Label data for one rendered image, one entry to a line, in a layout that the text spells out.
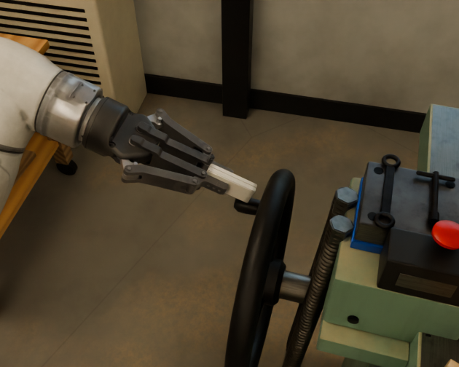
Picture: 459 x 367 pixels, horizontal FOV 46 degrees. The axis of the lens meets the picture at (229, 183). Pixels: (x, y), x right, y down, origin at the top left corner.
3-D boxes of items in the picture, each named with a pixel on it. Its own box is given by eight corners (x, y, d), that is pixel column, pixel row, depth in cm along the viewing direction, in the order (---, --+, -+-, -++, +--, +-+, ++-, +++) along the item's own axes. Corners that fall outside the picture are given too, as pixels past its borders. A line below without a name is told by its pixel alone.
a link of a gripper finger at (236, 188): (209, 166, 73) (208, 170, 73) (256, 188, 74) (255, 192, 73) (202, 178, 75) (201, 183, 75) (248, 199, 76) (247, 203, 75)
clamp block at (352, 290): (339, 221, 68) (352, 172, 62) (451, 244, 66) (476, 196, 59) (320, 325, 59) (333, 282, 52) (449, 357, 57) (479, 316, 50)
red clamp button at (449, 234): (430, 221, 50) (433, 214, 49) (464, 228, 50) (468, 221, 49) (430, 247, 48) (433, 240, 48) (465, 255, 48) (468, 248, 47)
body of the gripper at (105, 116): (81, 123, 67) (150, 154, 68) (109, 81, 72) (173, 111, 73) (74, 159, 73) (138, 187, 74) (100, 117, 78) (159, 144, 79)
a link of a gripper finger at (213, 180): (194, 167, 73) (188, 184, 71) (229, 183, 73) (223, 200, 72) (191, 174, 74) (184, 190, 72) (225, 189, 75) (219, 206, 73)
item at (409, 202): (359, 183, 61) (369, 148, 56) (462, 204, 59) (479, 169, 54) (344, 282, 52) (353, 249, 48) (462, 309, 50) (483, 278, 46)
